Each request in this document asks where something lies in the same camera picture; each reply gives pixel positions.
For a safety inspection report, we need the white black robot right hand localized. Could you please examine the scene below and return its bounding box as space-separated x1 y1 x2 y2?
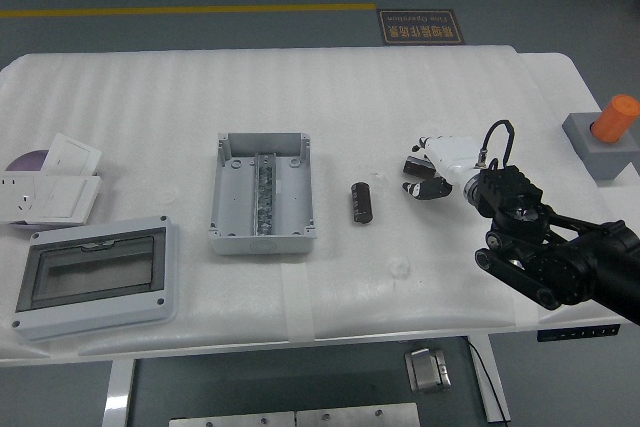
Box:
401 134 485 203

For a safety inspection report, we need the open grey junction box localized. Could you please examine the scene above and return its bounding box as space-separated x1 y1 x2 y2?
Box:
208 132 318 256

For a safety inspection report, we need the grey box with clear window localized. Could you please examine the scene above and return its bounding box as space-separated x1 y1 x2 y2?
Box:
10 215 180 343

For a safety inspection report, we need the white foam mat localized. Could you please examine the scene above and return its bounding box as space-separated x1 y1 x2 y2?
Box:
0 44 621 363

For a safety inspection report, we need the black orange floor sign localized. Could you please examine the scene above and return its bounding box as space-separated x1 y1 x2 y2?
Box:
377 9 465 46

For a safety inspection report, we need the grey block holder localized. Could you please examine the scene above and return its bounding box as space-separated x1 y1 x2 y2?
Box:
562 110 640 182

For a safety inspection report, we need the orange cylinder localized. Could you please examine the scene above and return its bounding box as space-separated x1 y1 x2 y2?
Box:
592 94 640 144

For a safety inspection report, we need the black table control panel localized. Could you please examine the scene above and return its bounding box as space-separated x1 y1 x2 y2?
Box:
537 324 622 343

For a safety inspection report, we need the silver metal floor hinge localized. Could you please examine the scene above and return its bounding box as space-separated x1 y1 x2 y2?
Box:
403 347 453 394

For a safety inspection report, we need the white table leg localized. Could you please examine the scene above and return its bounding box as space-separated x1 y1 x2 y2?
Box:
103 359 136 427
467 334 512 424

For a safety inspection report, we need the grey metal plate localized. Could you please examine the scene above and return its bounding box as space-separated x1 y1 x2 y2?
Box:
295 402 421 427
168 411 296 427

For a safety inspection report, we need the purple round disc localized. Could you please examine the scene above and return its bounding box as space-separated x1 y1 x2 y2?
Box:
4 150 51 173

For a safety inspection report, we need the silver metal mounting rail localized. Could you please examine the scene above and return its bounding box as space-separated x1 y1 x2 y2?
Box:
253 151 277 237

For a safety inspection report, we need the thin black cable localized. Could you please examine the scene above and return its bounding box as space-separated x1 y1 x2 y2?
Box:
467 339 506 423

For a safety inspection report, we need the white wall switch panel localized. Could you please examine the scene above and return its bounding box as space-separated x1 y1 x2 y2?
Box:
43 132 104 177
37 175 103 226

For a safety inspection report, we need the white wall socket panel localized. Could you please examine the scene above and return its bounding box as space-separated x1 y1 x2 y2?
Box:
0 171 51 224

